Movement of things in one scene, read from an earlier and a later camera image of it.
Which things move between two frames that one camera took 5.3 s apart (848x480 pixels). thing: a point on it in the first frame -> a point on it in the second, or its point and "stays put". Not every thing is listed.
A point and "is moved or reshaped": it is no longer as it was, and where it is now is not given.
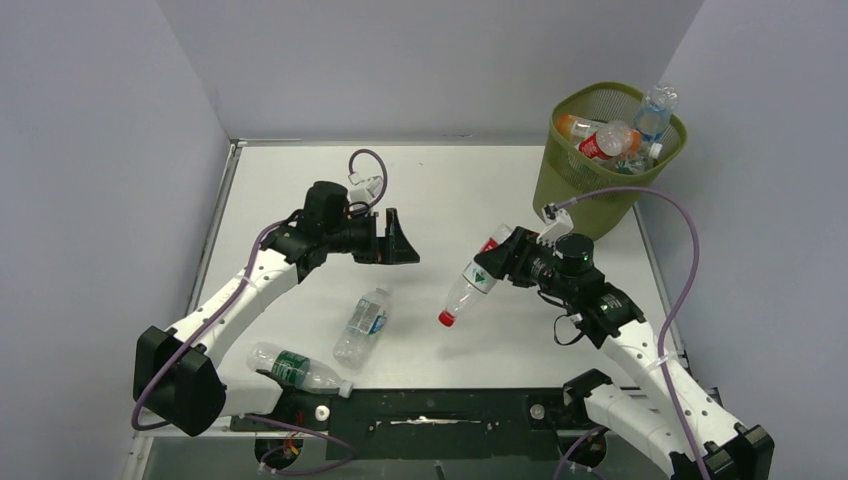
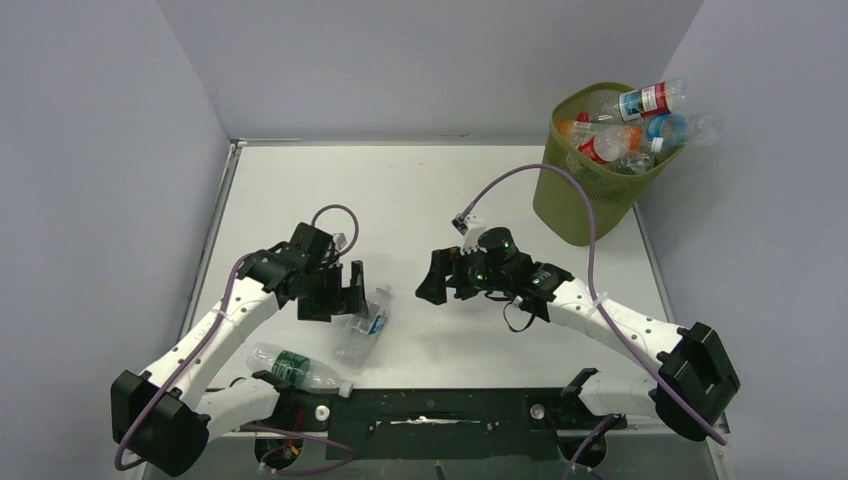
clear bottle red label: [478, 279] is moved or reshaped
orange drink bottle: [575, 128] is moved or reshaped
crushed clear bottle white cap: [363, 328] stays put
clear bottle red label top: [610, 140] stays put
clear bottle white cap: [627, 163] stays put
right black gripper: [512, 256] -> [446, 263]
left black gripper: [390, 249] -> [343, 300]
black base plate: [436, 423] stays put
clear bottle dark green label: [290, 368] stays put
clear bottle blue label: [654, 114] -> [671, 130]
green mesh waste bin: [564, 173] stays put
